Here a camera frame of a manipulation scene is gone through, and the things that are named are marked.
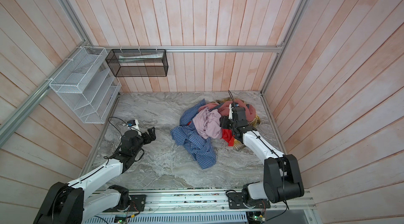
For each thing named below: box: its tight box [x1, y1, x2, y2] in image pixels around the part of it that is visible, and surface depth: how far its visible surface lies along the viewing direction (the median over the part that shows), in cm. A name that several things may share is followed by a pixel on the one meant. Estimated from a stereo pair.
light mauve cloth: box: [192, 107, 222, 139], surface depth 91 cm
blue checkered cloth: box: [170, 98, 217, 170], surface depth 87 cm
